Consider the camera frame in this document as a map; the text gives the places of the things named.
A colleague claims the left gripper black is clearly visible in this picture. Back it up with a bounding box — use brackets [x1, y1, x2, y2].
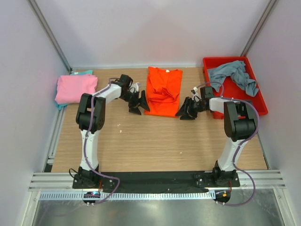
[120, 90, 150, 115]

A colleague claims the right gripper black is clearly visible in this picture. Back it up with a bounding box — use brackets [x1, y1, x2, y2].
[175, 97, 206, 121]

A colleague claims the orange t-shirt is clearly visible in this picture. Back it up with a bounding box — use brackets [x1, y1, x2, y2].
[144, 67, 183, 118]

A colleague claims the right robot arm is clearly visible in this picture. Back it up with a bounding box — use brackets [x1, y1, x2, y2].
[176, 86, 259, 187]

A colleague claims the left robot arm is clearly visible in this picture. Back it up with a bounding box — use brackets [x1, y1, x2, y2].
[72, 74, 150, 188]

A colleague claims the red plastic bin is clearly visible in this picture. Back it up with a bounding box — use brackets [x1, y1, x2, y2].
[203, 56, 268, 116]

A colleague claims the teal folded t-shirt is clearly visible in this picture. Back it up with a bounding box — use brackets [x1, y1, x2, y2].
[55, 69, 94, 110]

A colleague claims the grey crumpled t-shirt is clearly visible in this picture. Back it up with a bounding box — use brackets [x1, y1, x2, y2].
[208, 60, 259, 97]

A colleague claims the pink folded t-shirt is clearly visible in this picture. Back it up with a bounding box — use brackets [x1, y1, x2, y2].
[55, 74, 98, 105]

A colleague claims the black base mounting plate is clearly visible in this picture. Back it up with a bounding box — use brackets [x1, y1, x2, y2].
[72, 171, 240, 194]

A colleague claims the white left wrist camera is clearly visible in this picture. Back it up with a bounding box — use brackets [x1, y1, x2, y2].
[129, 82, 142, 93]

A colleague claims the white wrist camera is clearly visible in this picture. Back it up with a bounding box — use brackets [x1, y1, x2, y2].
[191, 87, 202, 102]
[129, 82, 142, 93]

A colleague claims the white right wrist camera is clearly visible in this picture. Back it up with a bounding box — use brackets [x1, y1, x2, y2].
[191, 87, 202, 102]

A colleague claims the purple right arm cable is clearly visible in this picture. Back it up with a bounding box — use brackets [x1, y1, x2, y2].
[194, 81, 260, 207]

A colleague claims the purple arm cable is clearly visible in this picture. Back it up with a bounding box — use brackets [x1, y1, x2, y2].
[194, 81, 260, 207]
[84, 77, 121, 208]

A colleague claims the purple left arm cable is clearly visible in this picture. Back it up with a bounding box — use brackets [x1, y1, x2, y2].
[84, 77, 121, 208]

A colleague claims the white slotted cable duct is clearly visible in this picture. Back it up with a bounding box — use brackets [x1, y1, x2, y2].
[39, 190, 215, 201]

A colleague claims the aluminium front frame rail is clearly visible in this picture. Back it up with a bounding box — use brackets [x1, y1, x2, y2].
[29, 170, 285, 193]

